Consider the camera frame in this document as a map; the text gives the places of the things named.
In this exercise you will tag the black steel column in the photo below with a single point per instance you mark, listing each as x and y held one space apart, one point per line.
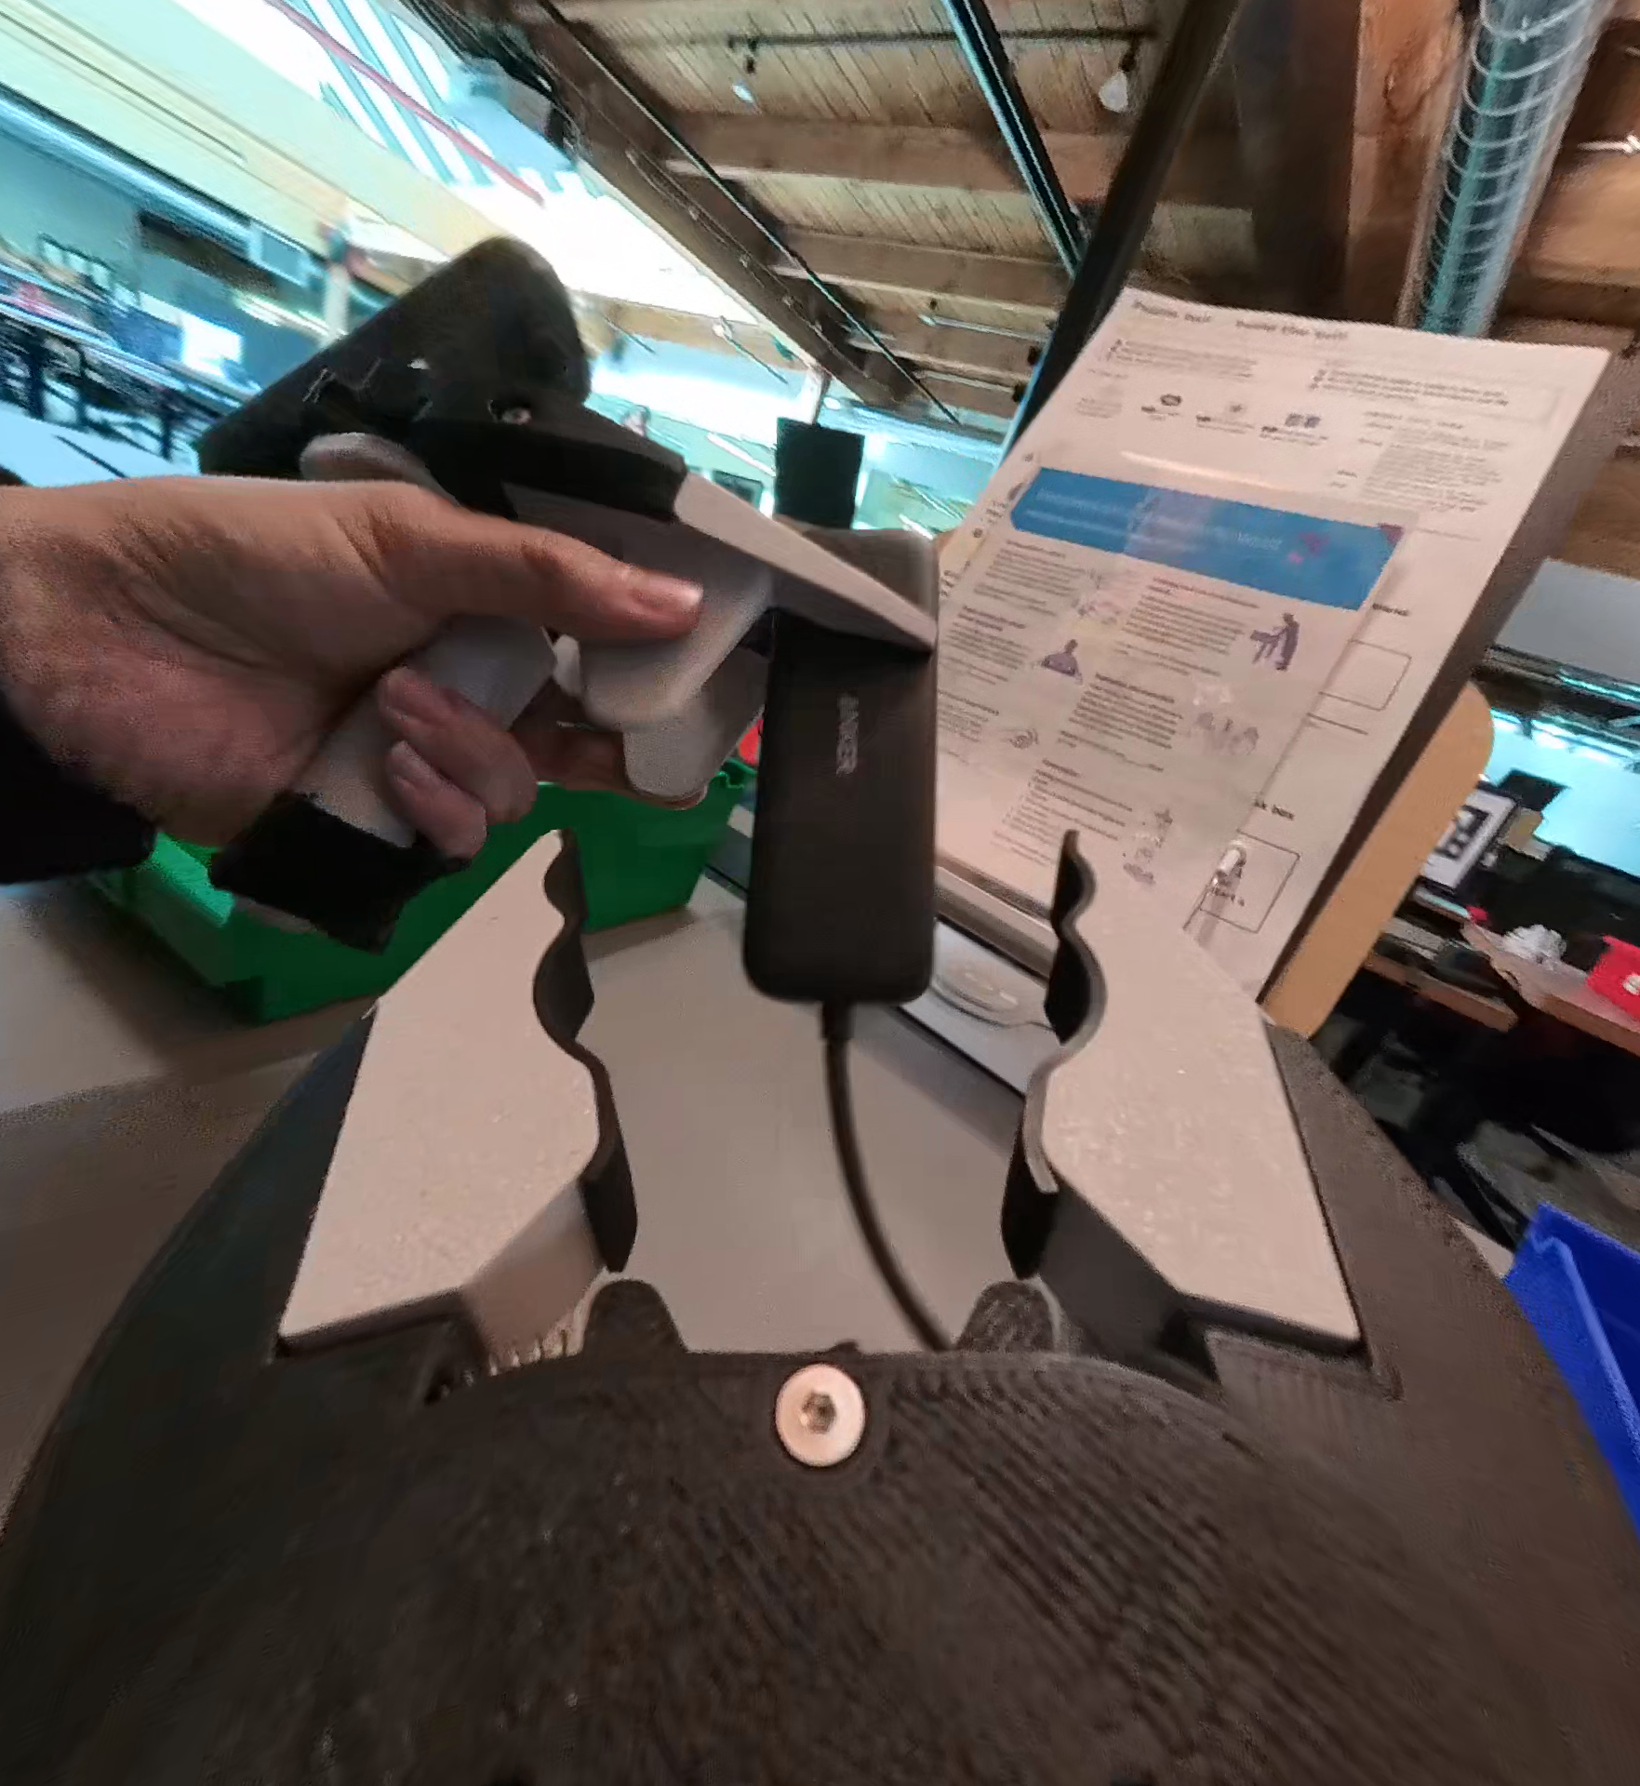
1142 195

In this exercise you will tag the wooden backing board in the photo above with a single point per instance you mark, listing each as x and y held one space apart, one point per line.
1392 864

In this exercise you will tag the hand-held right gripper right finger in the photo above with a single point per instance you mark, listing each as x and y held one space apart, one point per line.
1183 1116

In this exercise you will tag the silver ventilation duct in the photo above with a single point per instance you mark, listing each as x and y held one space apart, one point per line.
1512 153

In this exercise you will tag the green plastic bin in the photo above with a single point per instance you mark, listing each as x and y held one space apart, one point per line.
624 864

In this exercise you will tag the black usb hub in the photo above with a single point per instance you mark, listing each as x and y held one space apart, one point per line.
834 836

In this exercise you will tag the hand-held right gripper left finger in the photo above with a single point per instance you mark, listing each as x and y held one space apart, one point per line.
457 1116

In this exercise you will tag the person's left hand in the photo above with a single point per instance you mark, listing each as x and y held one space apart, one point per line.
179 628

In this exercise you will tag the wooden background table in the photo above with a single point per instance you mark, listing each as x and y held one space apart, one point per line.
1545 998

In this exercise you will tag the blue plastic bin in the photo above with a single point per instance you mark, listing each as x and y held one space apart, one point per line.
1630 1395

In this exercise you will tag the silver stand base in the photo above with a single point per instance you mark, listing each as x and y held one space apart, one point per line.
996 983

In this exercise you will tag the instruction sheet holder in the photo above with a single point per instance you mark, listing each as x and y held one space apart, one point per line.
1253 628

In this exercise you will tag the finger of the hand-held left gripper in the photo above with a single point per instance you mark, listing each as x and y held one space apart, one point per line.
765 564

